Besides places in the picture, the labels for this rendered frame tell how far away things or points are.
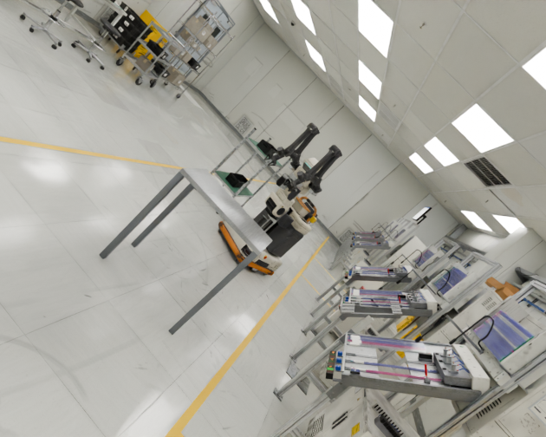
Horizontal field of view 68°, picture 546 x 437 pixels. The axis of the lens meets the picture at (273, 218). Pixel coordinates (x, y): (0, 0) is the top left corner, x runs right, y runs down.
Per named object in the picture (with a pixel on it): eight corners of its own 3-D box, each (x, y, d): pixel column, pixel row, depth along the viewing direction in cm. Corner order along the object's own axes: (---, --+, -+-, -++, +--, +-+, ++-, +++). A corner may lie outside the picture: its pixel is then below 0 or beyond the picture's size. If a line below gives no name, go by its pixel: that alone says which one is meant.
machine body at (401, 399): (314, 381, 375) (364, 339, 364) (321, 352, 444) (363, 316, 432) (362, 436, 369) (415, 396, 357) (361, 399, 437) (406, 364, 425)
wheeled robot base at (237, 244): (248, 241, 525) (262, 228, 520) (270, 277, 487) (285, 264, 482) (215, 224, 473) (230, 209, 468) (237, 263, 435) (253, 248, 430)
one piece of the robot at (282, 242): (254, 234, 514) (302, 189, 498) (274, 266, 481) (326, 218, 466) (237, 225, 488) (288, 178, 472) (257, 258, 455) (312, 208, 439)
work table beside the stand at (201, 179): (133, 243, 305) (205, 168, 290) (196, 311, 303) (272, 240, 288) (98, 254, 261) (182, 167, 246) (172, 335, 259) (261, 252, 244)
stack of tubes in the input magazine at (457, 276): (443, 295, 351) (468, 275, 346) (432, 283, 401) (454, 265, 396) (453, 306, 350) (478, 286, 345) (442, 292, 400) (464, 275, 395)
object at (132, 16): (94, 29, 763) (120, -2, 749) (107, 38, 808) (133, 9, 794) (116, 54, 760) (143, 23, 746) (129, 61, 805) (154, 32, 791)
